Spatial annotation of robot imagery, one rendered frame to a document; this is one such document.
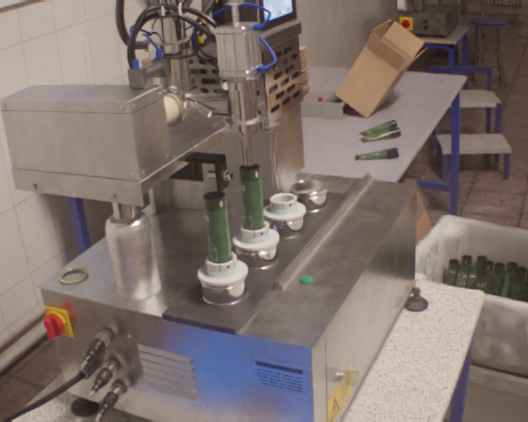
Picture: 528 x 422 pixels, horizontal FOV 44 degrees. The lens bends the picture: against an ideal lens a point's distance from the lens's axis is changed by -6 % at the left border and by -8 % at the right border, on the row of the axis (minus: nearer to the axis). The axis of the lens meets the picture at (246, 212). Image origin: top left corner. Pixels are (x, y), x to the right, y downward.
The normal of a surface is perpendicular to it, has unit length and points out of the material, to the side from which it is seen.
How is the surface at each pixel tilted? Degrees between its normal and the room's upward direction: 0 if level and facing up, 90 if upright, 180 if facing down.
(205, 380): 90
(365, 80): 90
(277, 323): 0
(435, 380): 0
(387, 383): 0
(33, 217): 90
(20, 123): 90
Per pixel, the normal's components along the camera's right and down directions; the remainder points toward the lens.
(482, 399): -0.56, 0.47
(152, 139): 0.89, 0.11
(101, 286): -0.08, -0.91
